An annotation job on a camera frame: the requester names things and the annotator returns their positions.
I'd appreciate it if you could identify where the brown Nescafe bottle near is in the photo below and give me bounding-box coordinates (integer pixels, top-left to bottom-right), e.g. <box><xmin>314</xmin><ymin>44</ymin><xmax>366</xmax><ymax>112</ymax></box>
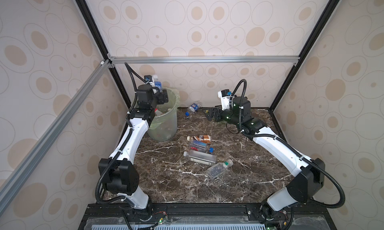
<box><xmin>187</xmin><ymin>135</ymin><xmax>211</xmax><ymax>144</ymax></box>

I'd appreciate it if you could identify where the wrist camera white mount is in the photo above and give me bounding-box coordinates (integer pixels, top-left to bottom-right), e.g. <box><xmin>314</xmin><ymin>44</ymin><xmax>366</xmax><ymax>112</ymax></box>
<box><xmin>144</xmin><ymin>75</ymin><xmax>155</xmax><ymax>87</ymax></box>
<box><xmin>218</xmin><ymin>89</ymin><xmax>232</xmax><ymax>111</ymax></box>

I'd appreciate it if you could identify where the clear crushed bottle blue cap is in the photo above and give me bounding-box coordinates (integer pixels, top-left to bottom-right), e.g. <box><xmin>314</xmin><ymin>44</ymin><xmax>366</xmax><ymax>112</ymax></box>
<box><xmin>189</xmin><ymin>140</ymin><xmax>214</xmax><ymax>154</ymax></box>

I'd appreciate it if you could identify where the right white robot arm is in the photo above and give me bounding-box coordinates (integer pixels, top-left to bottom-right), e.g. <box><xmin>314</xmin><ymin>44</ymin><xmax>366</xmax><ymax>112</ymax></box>
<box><xmin>206</xmin><ymin>79</ymin><xmax>346</xmax><ymax>221</ymax></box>

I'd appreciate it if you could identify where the clear small bottle green-white cap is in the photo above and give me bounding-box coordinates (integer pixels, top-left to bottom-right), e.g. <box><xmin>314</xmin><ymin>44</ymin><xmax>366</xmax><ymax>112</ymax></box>
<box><xmin>207</xmin><ymin>159</ymin><xmax>233</xmax><ymax>179</ymax></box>

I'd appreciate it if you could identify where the green-lined mesh waste bin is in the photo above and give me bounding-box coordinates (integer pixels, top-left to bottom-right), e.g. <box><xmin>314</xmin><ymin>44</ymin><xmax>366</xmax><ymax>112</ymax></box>
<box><xmin>147</xmin><ymin>88</ymin><xmax>180</xmax><ymax>142</ymax></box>

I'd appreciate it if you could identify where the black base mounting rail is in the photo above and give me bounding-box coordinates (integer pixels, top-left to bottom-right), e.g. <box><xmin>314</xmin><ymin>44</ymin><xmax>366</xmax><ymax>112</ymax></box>
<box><xmin>79</xmin><ymin>203</ymin><xmax>336</xmax><ymax>230</ymax></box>

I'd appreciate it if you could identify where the diagonal aluminium rail left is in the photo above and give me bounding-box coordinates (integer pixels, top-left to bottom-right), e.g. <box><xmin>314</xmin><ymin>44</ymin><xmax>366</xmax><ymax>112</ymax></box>
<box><xmin>1</xmin><ymin>60</ymin><xmax>112</xmax><ymax>215</ymax></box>

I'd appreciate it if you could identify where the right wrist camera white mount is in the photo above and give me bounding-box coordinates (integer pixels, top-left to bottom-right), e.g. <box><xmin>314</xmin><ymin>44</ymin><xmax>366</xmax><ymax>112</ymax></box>
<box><xmin>218</xmin><ymin>89</ymin><xmax>232</xmax><ymax>111</ymax></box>

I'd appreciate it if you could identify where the clear Pepsi bottle blue cap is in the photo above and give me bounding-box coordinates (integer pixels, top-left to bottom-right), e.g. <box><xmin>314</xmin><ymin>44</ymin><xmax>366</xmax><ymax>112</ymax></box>
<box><xmin>185</xmin><ymin>101</ymin><xmax>202</xmax><ymax>118</ymax></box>

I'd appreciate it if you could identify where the horizontal aluminium rail back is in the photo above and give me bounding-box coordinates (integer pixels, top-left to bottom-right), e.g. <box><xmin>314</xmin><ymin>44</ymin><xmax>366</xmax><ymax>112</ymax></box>
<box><xmin>111</xmin><ymin>56</ymin><xmax>300</xmax><ymax>65</ymax></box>

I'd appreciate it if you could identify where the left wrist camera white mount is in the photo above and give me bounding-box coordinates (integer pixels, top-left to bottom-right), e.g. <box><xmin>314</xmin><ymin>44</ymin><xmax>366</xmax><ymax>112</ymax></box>
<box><xmin>144</xmin><ymin>75</ymin><xmax>155</xmax><ymax>87</ymax></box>

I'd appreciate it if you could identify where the clear square bottle white cap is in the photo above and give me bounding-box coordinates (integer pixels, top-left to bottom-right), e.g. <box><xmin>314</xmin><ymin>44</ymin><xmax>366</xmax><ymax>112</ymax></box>
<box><xmin>183</xmin><ymin>150</ymin><xmax>218</xmax><ymax>166</ymax></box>

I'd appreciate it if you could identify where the clear bottle blue label white cap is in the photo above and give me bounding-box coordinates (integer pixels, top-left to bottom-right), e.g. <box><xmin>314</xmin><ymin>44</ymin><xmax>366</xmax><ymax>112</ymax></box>
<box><xmin>151</xmin><ymin>75</ymin><xmax>163</xmax><ymax>92</ymax></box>

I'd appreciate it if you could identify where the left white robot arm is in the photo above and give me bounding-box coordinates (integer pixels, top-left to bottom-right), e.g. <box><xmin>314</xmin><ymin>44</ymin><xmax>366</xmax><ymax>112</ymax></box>
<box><xmin>95</xmin><ymin>63</ymin><xmax>169</xmax><ymax>218</ymax></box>

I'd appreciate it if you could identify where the white red-capped milk bottle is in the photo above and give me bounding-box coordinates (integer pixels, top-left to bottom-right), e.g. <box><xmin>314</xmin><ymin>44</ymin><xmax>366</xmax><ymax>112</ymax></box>
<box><xmin>155</xmin><ymin>109</ymin><xmax>164</xmax><ymax>116</ymax></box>

